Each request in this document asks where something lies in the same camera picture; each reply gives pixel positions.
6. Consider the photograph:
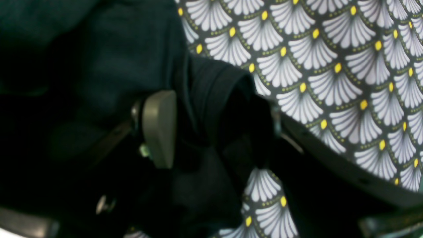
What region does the dark navy T-shirt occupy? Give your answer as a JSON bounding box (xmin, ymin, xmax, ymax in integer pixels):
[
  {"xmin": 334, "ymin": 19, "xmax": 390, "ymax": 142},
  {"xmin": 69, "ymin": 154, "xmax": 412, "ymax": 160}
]
[{"xmin": 1, "ymin": 0, "xmax": 258, "ymax": 238}]

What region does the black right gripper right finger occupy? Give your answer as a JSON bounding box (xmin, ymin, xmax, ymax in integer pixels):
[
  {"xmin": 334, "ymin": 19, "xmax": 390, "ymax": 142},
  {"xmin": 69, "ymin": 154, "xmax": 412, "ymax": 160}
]
[{"xmin": 221, "ymin": 90, "xmax": 281, "ymax": 185}]

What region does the patterned scallop tablecloth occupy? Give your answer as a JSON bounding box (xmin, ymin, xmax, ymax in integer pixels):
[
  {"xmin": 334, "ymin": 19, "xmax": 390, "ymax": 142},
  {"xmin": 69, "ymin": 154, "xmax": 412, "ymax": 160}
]
[{"xmin": 124, "ymin": 0, "xmax": 423, "ymax": 238}]

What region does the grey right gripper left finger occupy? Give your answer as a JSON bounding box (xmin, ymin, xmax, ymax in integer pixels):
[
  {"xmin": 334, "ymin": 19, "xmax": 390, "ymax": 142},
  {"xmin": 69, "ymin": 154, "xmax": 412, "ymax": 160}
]
[{"xmin": 131, "ymin": 90, "xmax": 178, "ymax": 169}]

